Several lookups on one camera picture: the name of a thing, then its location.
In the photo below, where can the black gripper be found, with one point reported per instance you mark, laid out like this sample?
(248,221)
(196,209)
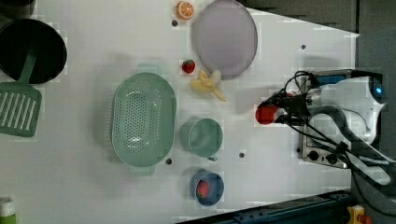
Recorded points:
(292,108)

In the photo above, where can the red plush ketchup bottle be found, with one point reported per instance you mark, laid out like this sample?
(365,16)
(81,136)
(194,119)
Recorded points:
(266,114)

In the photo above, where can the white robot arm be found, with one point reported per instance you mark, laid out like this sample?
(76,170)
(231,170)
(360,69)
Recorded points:
(360,158)

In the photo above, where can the peeled banana toy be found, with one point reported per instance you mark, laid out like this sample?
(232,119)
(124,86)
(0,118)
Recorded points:
(208,83)

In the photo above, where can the green cup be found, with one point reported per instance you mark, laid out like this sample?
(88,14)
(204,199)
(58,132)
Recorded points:
(201,137)

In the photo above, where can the grey round plate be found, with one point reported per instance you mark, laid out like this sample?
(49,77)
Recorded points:
(226,38)

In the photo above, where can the red strawberry toy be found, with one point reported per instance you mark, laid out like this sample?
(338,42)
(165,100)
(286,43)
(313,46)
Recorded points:
(188,66)

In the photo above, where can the red strawberry in cup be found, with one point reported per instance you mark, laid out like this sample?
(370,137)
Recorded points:
(202,189)

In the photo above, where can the orange slice toy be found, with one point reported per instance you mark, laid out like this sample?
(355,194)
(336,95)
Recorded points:
(184,10)

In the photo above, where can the green oval colander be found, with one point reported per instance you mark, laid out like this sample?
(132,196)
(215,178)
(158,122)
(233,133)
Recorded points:
(144,117)

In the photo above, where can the green slotted spatula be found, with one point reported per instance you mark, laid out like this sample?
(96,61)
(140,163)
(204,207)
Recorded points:
(20,102)

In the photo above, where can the black frying pan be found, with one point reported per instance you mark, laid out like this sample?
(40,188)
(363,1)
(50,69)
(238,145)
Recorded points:
(20,37)

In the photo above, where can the green white bottle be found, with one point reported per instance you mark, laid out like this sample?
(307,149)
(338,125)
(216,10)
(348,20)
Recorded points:
(7,211)

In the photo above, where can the blue metal frame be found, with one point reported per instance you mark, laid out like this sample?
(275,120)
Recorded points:
(326,208)

